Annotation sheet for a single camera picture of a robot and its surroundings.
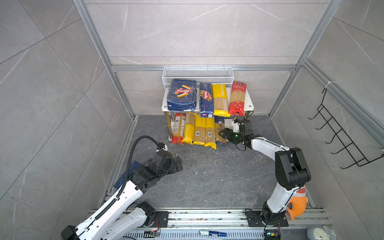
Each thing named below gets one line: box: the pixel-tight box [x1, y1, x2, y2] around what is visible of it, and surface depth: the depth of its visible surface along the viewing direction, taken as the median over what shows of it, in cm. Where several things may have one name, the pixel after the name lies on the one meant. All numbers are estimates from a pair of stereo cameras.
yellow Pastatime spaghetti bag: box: [181, 112, 197, 145], surface depth 101 cm
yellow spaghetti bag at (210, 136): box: [205, 117, 217, 150], surface depth 97 cm
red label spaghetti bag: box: [171, 113, 186, 146], surface depth 100 cm
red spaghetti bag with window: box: [228, 81, 247, 116], surface depth 78 cm
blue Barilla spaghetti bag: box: [200, 82, 214, 118], surface depth 76 cm
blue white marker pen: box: [199, 230, 228, 237], surface depth 70 cm
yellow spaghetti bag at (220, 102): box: [212, 84, 231, 117], surface depth 78 cm
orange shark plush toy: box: [286, 186, 309, 221], surface depth 76 cm
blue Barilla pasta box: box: [166, 79, 198, 112], surface depth 76 cm
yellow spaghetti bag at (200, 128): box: [192, 114, 206, 145], surface depth 100 cm
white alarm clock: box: [306, 224, 338, 240], surface depth 68 cm
